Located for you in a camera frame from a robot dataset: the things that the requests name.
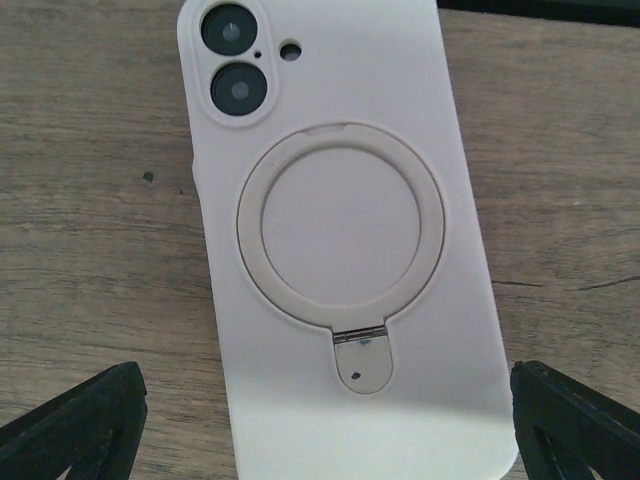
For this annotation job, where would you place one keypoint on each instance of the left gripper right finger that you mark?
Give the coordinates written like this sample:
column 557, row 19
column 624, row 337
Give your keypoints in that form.
column 567, row 430

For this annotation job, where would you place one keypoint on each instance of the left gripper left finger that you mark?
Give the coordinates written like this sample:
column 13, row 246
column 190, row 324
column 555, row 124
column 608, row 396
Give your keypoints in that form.
column 91, row 431

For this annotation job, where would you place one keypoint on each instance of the beige phone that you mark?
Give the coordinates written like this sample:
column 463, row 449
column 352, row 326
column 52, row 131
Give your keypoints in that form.
column 356, row 320

